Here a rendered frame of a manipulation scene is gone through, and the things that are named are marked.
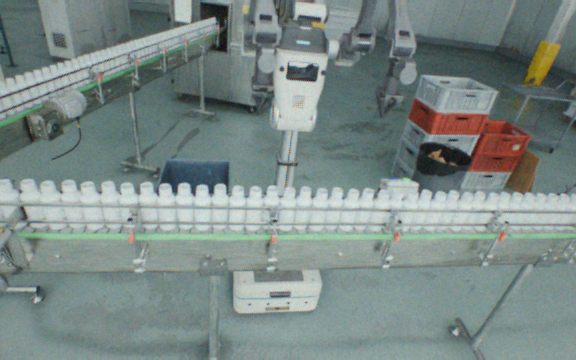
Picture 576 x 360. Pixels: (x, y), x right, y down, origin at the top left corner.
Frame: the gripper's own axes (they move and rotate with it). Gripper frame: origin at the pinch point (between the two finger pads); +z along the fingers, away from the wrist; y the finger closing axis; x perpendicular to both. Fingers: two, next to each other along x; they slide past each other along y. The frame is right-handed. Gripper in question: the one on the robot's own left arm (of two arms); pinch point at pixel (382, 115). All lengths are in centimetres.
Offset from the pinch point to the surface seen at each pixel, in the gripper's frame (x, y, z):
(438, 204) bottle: -24.6, -16.0, 27.7
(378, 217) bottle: -1.1, -17.0, 33.6
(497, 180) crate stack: -241, 176, 125
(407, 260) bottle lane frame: -19, -19, 54
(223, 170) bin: 57, 42, 50
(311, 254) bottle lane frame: 23, -19, 50
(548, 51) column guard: -712, 676, 33
